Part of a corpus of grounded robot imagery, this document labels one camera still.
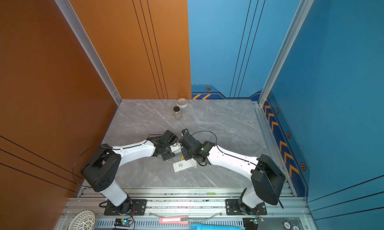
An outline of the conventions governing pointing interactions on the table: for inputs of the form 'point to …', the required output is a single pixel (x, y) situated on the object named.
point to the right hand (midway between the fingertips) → (185, 149)
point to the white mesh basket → (83, 220)
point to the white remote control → (184, 164)
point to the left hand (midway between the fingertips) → (169, 148)
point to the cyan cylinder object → (200, 226)
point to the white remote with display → (176, 147)
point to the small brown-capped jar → (177, 113)
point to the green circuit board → (123, 222)
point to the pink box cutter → (183, 220)
